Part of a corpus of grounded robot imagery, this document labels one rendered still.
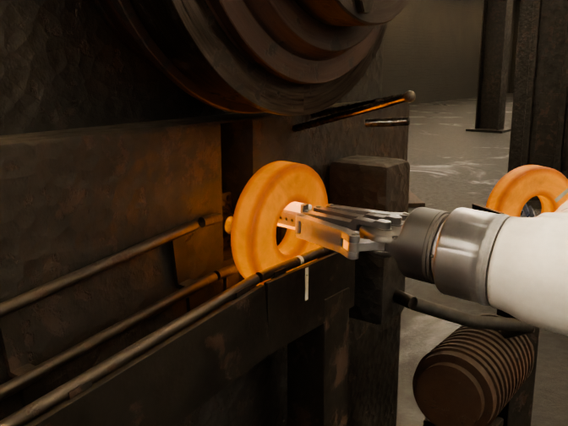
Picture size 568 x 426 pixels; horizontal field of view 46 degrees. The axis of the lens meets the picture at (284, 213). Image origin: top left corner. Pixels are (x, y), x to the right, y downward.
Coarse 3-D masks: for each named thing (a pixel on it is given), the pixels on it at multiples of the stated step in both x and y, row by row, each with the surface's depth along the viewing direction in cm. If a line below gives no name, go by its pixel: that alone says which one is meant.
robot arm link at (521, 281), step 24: (552, 216) 61; (504, 240) 60; (528, 240) 58; (552, 240) 57; (504, 264) 59; (528, 264) 57; (552, 264) 56; (504, 288) 59; (528, 288) 57; (552, 288) 56; (528, 312) 59; (552, 312) 57
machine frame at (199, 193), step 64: (0, 0) 60; (64, 0) 65; (0, 64) 60; (64, 64) 66; (128, 64) 72; (0, 128) 61; (64, 128) 67; (128, 128) 67; (192, 128) 74; (256, 128) 83; (320, 128) 95; (384, 128) 111; (0, 192) 56; (64, 192) 61; (128, 192) 68; (192, 192) 75; (0, 256) 57; (64, 256) 62; (192, 256) 77; (64, 320) 63; (0, 384) 59; (256, 384) 90; (384, 384) 124
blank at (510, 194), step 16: (512, 176) 102; (528, 176) 101; (544, 176) 102; (560, 176) 103; (496, 192) 102; (512, 192) 101; (528, 192) 102; (544, 192) 103; (560, 192) 104; (496, 208) 101; (512, 208) 101; (544, 208) 106
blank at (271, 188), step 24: (264, 168) 75; (288, 168) 75; (312, 168) 79; (264, 192) 72; (288, 192) 76; (312, 192) 80; (240, 216) 73; (264, 216) 73; (240, 240) 73; (264, 240) 74; (288, 240) 81; (240, 264) 74; (264, 264) 74
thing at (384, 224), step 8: (304, 208) 75; (312, 216) 74; (320, 216) 73; (328, 216) 73; (336, 216) 73; (360, 216) 71; (336, 224) 72; (344, 224) 71; (352, 224) 71; (360, 224) 70; (368, 224) 70; (376, 224) 69; (384, 224) 69; (376, 256) 70
